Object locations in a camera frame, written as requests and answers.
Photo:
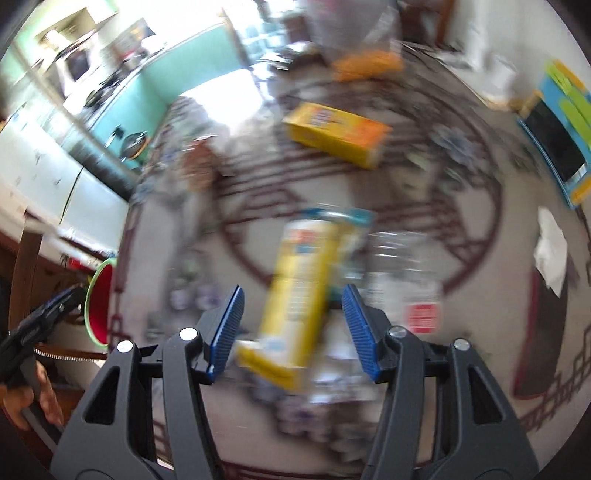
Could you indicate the person's left hand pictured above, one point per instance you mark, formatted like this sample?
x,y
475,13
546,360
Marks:
x,y
14,401

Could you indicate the red bucket with green rim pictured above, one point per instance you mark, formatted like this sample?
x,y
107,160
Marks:
x,y
104,300

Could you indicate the floral tablecloth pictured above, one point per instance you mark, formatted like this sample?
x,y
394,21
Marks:
x,y
415,194

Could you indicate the clear bag of orange snacks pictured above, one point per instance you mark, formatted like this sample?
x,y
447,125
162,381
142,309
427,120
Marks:
x,y
364,62

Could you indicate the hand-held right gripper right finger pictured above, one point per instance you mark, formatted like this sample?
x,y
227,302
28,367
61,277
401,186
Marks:
x,y
362,332

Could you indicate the blue framed toy board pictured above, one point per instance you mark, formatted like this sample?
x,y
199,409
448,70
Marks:
x,y
554,134

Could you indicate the tall yellow box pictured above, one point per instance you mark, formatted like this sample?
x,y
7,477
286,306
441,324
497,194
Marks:
x,y
295,295

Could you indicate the white refrigerator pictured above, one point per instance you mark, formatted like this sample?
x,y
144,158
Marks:
x,y
41,175

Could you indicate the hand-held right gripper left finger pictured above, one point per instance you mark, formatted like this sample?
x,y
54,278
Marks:
x,y
226,332

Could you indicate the clear wrapper with red label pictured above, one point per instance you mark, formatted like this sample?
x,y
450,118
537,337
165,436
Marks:
x,y
422,316

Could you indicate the carved wooden chair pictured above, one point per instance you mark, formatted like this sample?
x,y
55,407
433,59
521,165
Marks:
x,y
27,258

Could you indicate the yellow snack box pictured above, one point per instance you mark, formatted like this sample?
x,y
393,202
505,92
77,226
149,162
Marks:
x,y
332,131

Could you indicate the white tissue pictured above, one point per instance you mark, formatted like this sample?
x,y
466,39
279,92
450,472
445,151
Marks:
x,y
551,254

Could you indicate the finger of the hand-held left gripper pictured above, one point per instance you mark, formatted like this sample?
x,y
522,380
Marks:
x,y
51,307

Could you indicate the turquoise kitchen cabinets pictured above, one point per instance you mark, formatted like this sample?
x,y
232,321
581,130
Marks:
x,y
157,92

